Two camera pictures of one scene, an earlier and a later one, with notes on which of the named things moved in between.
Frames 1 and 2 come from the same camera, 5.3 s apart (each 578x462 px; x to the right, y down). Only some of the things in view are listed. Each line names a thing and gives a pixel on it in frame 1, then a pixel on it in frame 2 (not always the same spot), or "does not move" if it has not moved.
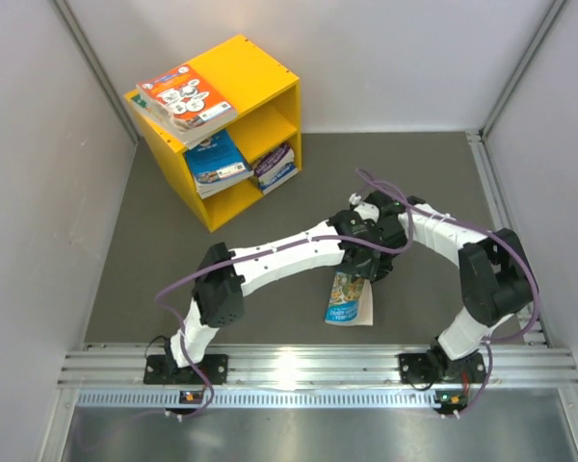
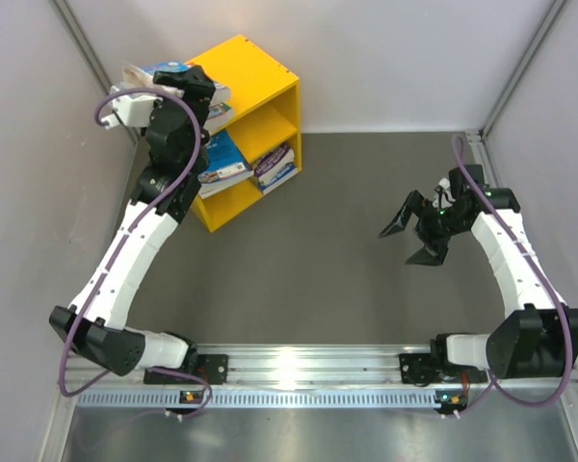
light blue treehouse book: [350, 300] to [223, 93]
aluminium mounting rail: [538, 375] does not move
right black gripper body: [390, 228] to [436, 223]
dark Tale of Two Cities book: [206, 189] does not move
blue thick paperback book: [217, 164] does not move
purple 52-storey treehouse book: [275, 162] does not move
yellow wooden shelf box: [266, 97] does not move
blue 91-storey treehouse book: [281, 176] does not move
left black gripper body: [367, 270] to [198, 96]
